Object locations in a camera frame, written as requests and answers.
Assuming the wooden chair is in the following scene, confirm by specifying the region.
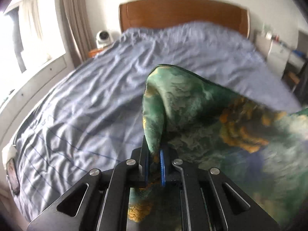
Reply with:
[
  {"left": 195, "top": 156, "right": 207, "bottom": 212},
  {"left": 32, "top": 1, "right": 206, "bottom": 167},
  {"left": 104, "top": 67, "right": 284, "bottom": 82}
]
[{"left": 283, "top": 63, "right": 306, "bottom": 92}]

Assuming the white desk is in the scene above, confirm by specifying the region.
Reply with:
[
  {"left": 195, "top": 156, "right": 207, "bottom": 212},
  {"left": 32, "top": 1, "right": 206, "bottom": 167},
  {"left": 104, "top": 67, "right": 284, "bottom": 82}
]
[{"left": 255, "top": 29, "right": 308, "bottom": 82}]

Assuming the window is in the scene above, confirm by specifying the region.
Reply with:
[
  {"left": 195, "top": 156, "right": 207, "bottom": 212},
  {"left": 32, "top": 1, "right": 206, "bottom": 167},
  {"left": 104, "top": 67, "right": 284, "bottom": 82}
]
[{"left": 0, "top": 0, "right": 66, "bottom": 77}]

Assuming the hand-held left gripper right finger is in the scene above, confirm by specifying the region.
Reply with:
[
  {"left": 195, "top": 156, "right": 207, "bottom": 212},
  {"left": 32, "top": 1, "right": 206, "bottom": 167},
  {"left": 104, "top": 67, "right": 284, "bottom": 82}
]
[{"left": 159, "top": 148, "right": 281, "bottom": 231}]

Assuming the white window bench cabinet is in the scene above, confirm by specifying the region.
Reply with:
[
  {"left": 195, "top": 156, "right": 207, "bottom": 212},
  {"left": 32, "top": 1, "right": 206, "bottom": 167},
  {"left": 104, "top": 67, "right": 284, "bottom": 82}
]
[{"left": 0, "top": 55, "right": 68, "bottom": 126}]

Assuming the black phone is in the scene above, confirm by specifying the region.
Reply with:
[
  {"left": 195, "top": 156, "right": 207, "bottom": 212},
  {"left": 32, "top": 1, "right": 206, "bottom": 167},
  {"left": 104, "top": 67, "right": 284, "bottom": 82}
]
[{"left": 6, "top": 159, "right": 21, "bottom": 195}]

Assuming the sheer white curtain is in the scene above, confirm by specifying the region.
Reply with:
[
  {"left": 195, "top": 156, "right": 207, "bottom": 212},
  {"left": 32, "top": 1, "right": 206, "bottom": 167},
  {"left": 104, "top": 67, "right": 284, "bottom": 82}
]
[{"left": 19, "top": 0, "right": 45, "bottom": 41}]

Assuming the bed with blue sheet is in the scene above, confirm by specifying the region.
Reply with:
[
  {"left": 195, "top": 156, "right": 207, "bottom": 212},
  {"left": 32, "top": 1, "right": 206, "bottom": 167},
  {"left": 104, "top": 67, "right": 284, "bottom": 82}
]
[{"left": 11, "top": 22, "right": 304, "bottom": 222}]

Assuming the white security camera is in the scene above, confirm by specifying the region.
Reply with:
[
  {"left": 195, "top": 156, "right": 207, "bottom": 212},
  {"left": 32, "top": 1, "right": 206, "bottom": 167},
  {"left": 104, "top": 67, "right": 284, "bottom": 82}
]
[{"left": 96, "top": 30, "right": 113, "bottom": 47}]

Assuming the beige curtain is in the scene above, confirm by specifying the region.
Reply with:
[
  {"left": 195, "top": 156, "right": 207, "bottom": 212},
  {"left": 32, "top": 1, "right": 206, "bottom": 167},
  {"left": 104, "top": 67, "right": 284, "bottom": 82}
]
[{"left": 61, "top": 0, "right": 97, "bottom": 68}]

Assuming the wooden headboard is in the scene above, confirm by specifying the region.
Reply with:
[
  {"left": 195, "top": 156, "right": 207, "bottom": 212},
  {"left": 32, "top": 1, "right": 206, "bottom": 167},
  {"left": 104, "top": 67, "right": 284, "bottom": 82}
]
[{"left": 119, "top": 0, "right": 251, "bottom": 39}]

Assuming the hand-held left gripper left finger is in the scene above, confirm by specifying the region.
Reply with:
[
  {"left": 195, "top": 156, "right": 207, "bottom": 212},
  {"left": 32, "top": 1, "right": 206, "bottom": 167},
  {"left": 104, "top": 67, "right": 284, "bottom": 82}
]
[{"left": 26, "top": 136, "right": 151, "bottom": 231}]

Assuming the wooden nightstand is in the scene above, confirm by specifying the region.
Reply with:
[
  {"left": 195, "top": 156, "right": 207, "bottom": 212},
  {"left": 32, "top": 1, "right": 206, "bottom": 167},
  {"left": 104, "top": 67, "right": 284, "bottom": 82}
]
[{"left": 88, "top": 47, "right": 106, "bottom": 58}]

